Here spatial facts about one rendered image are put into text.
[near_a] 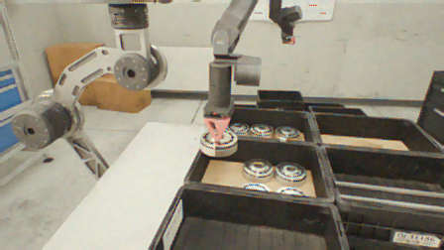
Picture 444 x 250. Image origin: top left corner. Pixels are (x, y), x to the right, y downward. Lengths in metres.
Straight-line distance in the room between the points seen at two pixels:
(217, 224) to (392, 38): 3.76
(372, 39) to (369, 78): 0.52
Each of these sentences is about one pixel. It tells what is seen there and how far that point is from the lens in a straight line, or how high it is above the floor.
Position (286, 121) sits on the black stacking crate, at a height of 0.88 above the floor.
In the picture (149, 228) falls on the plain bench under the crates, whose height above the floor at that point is 0.70.
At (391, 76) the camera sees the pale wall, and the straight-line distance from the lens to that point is 4.38.
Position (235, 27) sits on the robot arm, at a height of 1.33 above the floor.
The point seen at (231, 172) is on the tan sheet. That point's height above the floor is 0.83.
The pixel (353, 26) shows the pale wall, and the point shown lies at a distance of 4.04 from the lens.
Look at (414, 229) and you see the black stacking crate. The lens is 0.87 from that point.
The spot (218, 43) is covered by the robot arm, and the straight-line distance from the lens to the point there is 0.65.
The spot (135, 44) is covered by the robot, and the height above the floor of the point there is 1.23.
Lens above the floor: 1.39
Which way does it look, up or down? 25 degrees down
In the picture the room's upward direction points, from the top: straight up
